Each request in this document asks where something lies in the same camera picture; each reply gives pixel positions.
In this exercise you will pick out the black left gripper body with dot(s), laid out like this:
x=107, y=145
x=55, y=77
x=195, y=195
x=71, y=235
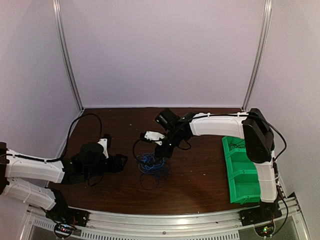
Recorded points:
x=95, y=170

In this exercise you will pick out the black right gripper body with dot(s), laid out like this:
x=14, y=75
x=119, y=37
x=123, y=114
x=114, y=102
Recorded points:
x=175, y=140

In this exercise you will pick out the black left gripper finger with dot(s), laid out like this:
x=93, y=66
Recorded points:
x=119, y=161
x=108, y=139

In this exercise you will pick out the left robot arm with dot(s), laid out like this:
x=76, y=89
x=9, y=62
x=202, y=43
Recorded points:
x=16, y=169

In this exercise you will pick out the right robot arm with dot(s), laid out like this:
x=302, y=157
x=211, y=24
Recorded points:
x=249, y=126

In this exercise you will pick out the green three-compartment bin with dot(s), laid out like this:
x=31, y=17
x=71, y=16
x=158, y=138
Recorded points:
x=244, y=187

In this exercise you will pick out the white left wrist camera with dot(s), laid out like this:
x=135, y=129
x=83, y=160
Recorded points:
x=104, y=143

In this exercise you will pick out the front aluminium rail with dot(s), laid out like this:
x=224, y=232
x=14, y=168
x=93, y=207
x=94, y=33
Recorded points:
x=223, y=225

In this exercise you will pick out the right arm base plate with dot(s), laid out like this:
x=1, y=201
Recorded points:
x=262, y=218

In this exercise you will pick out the left aluminium corner post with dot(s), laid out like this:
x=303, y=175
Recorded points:
x=65, y=54

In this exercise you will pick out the aluminium corner post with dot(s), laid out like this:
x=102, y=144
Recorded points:
x=264, y=31
x=65, y=54

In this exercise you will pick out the right aluminium corner post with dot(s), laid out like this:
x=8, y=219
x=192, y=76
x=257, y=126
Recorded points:
x=264, y=31

